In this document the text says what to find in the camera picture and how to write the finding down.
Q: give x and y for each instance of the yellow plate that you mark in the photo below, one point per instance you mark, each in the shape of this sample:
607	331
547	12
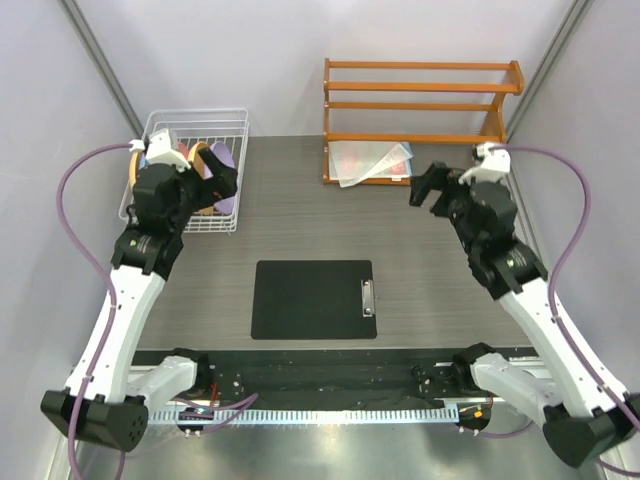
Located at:
197	161

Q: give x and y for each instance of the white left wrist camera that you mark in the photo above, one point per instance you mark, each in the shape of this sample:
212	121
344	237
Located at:
160	148

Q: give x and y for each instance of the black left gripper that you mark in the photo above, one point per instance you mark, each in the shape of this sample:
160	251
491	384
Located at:
221	186

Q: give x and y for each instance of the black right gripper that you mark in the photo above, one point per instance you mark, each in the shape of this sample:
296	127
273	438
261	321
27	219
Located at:
433	179

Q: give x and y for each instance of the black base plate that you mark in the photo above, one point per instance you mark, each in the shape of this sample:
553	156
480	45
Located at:
357	379

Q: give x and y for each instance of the purple plate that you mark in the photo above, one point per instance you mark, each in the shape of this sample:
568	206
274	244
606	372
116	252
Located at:
225	175

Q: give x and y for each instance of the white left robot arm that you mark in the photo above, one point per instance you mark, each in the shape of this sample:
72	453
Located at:
98	403

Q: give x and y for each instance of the slotted cable duct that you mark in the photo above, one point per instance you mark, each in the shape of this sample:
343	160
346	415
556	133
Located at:
179	415

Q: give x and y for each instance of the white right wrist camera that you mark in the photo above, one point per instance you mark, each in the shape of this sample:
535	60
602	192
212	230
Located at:
492	164

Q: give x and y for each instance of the tan plate in rack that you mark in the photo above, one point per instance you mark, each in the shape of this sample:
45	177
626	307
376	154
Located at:
134	166

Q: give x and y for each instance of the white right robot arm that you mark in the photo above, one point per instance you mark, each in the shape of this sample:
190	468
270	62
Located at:
583	410

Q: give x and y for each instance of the white wire dish rack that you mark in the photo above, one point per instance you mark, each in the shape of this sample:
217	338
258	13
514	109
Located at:
225	132

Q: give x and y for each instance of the pink plate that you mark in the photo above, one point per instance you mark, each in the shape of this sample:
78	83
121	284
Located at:
184	150

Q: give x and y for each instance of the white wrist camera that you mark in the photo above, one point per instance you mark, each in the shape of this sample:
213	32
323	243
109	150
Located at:
160	148
492	164

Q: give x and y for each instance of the orange wooden shelf rack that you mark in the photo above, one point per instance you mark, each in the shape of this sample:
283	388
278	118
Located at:
446	103

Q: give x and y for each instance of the black clipboard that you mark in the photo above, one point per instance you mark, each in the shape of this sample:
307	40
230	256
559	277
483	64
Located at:
314	300

